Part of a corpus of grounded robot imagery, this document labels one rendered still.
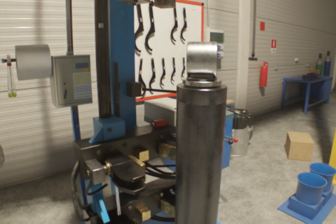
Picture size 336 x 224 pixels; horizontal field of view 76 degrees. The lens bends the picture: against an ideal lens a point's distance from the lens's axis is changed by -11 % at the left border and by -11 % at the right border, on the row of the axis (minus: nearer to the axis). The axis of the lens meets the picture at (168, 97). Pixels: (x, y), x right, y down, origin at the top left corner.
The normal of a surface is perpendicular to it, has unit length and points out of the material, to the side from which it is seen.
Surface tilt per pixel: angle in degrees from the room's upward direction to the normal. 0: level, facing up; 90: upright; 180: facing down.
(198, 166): 90
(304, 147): 90
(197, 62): 99
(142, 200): 90
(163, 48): 90
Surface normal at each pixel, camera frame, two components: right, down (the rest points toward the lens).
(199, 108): -0.23, 0.20
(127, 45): 0.60, 0.17
